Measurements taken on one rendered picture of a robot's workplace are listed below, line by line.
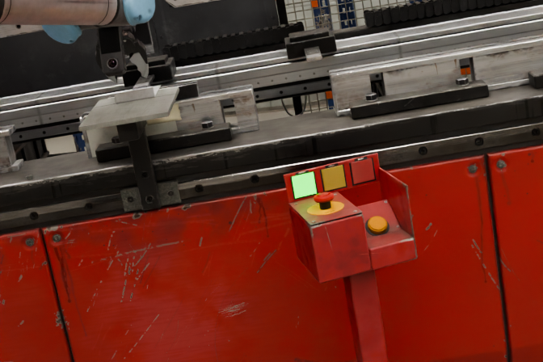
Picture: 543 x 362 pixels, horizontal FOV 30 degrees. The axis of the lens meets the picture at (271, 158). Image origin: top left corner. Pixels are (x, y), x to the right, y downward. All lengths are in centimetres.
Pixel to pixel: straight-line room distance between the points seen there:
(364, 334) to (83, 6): 84
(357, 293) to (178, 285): 45
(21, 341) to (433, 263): 93
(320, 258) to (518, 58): 69
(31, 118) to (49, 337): 57
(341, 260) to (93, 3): 66
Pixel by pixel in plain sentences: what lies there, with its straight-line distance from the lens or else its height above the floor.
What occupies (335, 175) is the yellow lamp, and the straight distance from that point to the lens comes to 203.
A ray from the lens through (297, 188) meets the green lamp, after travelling 202.
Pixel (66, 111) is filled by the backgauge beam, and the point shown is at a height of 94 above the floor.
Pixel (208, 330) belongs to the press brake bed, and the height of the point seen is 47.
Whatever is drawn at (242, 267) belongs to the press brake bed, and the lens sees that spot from 223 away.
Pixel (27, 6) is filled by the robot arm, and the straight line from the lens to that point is 164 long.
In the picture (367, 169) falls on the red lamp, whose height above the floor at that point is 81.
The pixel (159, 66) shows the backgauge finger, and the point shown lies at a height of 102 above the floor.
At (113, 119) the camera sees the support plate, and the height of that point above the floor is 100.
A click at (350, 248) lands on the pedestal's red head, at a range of 192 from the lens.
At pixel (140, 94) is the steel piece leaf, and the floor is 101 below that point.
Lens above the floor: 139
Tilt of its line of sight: 15 degrees down
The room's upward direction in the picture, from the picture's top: 10 degrees counter-clockwise
